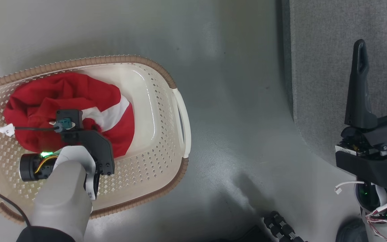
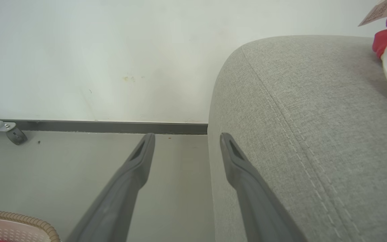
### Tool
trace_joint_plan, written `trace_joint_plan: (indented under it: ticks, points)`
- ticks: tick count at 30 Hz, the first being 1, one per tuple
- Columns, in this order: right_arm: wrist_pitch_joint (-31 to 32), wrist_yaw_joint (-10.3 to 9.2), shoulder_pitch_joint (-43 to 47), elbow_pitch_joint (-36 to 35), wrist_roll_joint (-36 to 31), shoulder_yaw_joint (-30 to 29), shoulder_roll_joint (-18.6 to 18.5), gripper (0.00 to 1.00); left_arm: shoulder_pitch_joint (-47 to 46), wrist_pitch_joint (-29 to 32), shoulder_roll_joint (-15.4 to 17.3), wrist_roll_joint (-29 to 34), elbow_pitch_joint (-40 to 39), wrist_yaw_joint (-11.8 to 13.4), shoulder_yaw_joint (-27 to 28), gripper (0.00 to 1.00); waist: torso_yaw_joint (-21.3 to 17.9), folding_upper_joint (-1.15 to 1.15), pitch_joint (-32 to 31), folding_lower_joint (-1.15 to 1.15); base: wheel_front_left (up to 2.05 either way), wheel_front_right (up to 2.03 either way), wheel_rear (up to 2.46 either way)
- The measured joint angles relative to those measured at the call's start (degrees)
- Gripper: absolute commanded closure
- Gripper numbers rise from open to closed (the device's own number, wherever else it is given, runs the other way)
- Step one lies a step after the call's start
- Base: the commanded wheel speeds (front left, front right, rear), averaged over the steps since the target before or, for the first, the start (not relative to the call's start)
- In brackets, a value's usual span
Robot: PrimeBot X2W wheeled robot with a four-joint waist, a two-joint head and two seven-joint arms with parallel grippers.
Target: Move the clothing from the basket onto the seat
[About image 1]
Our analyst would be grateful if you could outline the dark grey base cover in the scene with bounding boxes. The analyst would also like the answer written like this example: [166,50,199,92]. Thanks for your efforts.
[335,218,370,242]

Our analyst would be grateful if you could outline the grey fabric sofa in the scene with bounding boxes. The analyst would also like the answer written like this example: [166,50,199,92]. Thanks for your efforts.
[281,0,387,167]

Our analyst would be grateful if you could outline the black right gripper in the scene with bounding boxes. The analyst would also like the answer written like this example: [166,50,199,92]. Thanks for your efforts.
[340,30,387,157]

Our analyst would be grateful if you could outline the cream perforated laundry basket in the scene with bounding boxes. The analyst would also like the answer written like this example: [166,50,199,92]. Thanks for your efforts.
[0,55,191,225]

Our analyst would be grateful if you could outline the white printed label sticker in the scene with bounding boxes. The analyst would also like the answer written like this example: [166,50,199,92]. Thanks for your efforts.
[335,145,357,156]

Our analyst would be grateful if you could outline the red and white garment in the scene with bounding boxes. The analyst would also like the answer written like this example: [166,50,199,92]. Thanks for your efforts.
[3,72,135,159]

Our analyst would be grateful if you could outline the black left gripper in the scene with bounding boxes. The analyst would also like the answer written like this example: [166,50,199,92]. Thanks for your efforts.
[19,151,61,183]

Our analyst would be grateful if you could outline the red and white twisted wires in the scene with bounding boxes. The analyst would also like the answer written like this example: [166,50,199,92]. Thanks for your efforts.
[365,212,387,242]

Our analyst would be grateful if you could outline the white cable with plug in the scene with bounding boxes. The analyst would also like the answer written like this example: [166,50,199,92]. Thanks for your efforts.
[335,181,365,195]

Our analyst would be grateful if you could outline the black camera bracket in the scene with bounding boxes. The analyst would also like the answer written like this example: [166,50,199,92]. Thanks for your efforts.
[61,129,115,176]
[335,150,387,191]

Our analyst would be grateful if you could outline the white cable tag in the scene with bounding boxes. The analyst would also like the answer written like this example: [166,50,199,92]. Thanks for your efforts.
[0,124,15,137]

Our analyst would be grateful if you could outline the black ribbed base wheel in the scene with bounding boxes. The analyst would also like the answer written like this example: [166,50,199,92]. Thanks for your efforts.
[263,211,306,242]

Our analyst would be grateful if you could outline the black left camera bracket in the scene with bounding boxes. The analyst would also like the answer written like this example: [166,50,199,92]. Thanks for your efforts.
[61,129,115,176]

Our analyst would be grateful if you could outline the black right camera bracket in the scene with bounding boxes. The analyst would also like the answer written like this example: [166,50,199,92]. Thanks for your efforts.
[335,150,387,191]

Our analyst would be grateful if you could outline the thin black camera cable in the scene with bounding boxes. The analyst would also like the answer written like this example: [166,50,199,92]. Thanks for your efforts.
[0,125,63,227]

